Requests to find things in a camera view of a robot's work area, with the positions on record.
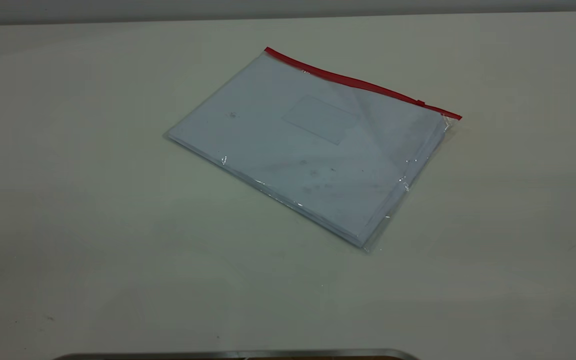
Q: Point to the transparent zip bag red zipper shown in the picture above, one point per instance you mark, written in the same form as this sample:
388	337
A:
348	82

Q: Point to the grey metal edge strip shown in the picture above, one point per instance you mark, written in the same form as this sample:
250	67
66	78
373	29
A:
318	354

